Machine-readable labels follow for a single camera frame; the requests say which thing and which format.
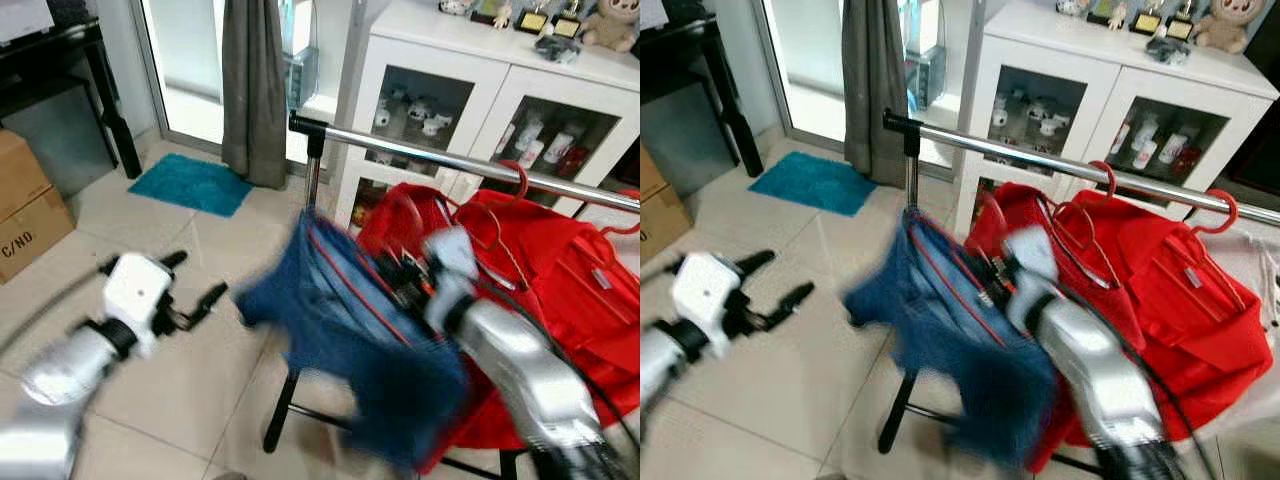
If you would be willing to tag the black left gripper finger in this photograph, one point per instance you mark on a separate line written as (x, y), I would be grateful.
(175, 261)
(208, 305)
(756, 262)
(792, 305)

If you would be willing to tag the red hanger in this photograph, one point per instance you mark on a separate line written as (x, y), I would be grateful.
(1234, 210)
(350, 280)
(955, 285)
(1113, 180)
(625, 231)
(523, 180)

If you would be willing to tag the blue denim jeans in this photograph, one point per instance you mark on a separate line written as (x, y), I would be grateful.
(400, 400)
(990, 400)

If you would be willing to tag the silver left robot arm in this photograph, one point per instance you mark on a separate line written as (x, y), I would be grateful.
(60, 370)
(670, 370)

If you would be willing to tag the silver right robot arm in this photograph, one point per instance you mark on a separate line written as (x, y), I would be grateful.
(520, 380)
(1100, 380)

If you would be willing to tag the red printed t-shirt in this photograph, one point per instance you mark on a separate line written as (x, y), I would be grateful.
(1000, 210)
(400, 215)

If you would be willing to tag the teal floor mat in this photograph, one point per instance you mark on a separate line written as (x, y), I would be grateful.
(812, 182)
(190, 185)

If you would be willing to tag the printed cardboard box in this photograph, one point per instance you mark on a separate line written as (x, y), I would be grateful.
(35, 240)
(662, 225)

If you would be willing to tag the plain cardboard box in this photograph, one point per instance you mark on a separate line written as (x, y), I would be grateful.
(20, 170)
(650, 172)

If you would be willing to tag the dark wooden cabinet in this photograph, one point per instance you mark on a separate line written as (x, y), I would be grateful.
(1255, 150)
(630, 165)

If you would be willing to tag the red jacket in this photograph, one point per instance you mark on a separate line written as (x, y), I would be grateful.
(570, 330)
(1180, 330)

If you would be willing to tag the grey curtain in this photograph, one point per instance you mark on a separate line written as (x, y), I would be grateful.
(873, 90)
(255, 90)

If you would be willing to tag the glass sliding door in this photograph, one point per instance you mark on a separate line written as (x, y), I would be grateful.
(185, 60)
(805, 60)

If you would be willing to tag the black desk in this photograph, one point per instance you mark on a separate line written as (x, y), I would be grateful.
(695, 35)
(55, 40)

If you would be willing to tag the white glass-door cabinet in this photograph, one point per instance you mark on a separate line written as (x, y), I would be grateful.
(1030, 45)
(420, 40)

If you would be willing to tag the white box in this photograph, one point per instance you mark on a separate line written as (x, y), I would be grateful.
(650, 12)
(22, 18)

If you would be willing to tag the beige coat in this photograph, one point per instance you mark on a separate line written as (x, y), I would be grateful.
(1265, 290)

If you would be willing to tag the beige plush toy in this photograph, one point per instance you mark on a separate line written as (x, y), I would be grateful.
(612, 25)
(1230, 25)

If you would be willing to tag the gold plaque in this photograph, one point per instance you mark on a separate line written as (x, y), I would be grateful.
(1147, 22)
(568, 24)
(532, 22)
(1180, 26)

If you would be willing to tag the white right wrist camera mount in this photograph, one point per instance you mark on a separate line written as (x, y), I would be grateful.
(452, 262)
(1030, 260)

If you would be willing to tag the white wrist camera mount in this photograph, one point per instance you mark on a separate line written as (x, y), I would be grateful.
(1030, 260)
(135, 290)
(452, 262)
(705, 290)

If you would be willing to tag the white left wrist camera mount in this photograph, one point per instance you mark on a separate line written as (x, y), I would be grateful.
(135, 290)
(705, 290)

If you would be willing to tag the metal clothes rack black frame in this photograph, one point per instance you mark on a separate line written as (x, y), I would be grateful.
(420, 153)
(1020, 155)

